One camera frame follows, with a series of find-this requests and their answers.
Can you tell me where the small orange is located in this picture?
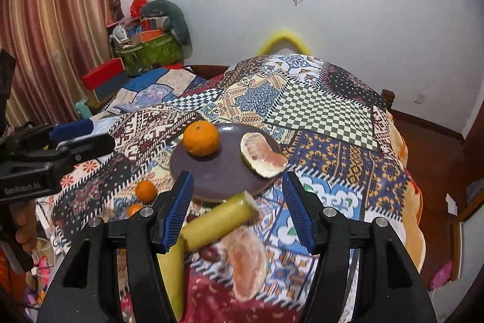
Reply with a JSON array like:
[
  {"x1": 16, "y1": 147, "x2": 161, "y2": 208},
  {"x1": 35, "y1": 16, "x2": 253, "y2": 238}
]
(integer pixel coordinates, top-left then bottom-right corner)
[
  {"x1": 135, "y1": 180, "x2": 158, "y2": 204},
  {"x1": 126, "y1": 203, "x2": 144, "y2": 218}
]

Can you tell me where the long sugarcane piece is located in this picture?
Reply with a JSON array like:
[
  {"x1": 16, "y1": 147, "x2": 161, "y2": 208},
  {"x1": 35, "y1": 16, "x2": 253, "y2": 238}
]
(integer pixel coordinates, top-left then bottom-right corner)
[{"x1": 157, "y1": 235, "x2": 185, "y2": 322}]

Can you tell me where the peeled pomelo segment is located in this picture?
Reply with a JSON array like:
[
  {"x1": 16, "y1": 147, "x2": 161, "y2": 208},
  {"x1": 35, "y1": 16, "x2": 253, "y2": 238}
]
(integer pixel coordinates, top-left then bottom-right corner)
[{"x1": 221, "y1": 226, "x2": 267, "y2": 302}]

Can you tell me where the short sugarcane piece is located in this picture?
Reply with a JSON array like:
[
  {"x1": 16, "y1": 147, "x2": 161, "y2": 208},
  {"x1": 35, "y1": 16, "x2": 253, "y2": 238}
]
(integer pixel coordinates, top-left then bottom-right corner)
[{"x1": 180, "y1": 191, "x2": 258, "y2": 253}]

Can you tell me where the pomelo wedge with rind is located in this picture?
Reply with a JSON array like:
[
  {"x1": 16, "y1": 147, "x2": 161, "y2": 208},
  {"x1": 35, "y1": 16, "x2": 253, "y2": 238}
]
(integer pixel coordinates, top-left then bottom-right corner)
[{"x1": 240, "y1": 132, "x2": 288, "y2": 179}]

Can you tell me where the large orange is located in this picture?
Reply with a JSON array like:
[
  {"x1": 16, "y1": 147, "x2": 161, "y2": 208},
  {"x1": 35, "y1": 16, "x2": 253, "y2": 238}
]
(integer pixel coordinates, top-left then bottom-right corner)
[{"x1": 182, "y1": 120, "x2": 220, "y2": 157}]

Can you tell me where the person's left hand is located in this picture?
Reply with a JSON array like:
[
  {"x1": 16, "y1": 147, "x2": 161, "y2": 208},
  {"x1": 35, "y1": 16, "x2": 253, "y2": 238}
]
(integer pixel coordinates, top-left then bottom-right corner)
[{"x1": 10, "y1": 200, "x2": 38, "y2": 254}]

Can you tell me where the red box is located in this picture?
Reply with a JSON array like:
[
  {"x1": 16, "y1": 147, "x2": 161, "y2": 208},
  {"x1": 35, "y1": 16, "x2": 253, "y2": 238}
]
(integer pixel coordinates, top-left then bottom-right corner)
[{"x1": 80, "y1": 57, "x2": 125, "y2": 91}]

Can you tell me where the patchwork patterned bedspread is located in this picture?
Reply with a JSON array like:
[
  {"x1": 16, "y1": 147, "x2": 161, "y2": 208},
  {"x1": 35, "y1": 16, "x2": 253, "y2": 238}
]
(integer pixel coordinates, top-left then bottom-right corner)
[{"x1": 38, "y1": 55, "x2": 426, "y2": 322}]

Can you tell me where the purple ceramic plate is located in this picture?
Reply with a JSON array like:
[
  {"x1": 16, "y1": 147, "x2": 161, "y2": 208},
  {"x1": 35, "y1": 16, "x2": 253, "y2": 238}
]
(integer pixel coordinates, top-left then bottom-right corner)
[{"x1": 170, "y1": 123, "x2": 280, "y2": 203}]

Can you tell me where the green fabric storage box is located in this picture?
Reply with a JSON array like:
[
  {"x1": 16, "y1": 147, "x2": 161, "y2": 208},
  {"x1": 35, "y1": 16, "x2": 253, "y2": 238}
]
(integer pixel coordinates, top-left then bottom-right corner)
[{"x1": 115, "y1": 33, "x2": 183, "y2": 76}]

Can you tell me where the striped red gold curtain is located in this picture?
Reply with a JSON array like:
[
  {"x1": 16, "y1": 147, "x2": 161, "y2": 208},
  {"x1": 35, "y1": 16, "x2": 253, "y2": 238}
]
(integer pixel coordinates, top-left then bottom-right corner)
[{"x1": 1, "y1": 0, "x2": 123, "y2": 126}]

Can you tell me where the grey plush toy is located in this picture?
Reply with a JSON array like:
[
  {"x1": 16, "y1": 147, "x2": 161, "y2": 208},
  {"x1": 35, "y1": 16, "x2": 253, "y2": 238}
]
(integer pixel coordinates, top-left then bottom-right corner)
[{"x1": 140, "y1": 0, "x2": 191, "y2": 46}]

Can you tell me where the yellow foam tube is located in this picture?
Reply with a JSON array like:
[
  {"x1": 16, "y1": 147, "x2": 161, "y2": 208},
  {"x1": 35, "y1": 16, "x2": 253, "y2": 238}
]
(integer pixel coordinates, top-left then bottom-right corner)
[{"x1": 257, "y1": 29, "x2": 311, "y2": 56}]

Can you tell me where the wall power socket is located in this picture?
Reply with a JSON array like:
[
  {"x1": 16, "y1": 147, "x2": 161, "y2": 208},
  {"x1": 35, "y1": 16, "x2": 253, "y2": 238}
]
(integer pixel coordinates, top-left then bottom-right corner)
[{"x1": 414, "y1": 94, "x2": 428, "y2": 105}]

